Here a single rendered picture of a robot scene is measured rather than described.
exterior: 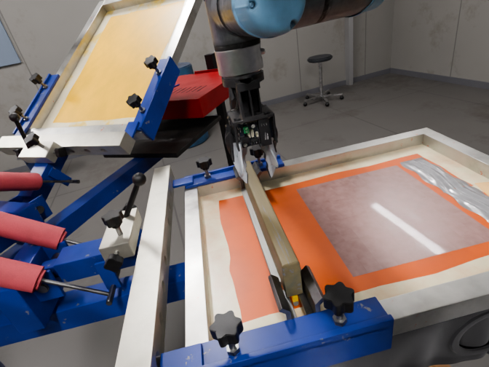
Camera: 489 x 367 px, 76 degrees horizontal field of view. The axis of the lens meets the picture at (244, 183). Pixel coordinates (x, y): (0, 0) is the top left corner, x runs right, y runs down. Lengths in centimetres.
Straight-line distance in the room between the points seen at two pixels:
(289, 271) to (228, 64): 34
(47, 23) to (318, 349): 455
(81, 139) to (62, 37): 367
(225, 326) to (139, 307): 16
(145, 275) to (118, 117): 71
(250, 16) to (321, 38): 502
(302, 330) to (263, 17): 42
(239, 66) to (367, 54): 544
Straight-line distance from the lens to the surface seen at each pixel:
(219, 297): 63
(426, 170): 97
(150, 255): 64
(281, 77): 515
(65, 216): 119
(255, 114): 52
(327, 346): 51
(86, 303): 81
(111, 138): 100
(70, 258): 74
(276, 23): 40
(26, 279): 71
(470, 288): 61
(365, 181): 91
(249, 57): 51
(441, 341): 84
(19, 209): 105
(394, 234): 74
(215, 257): 71
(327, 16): 48
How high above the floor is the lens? 142
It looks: 29 degrees down
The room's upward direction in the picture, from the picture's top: 11 degrees counter-clockwise
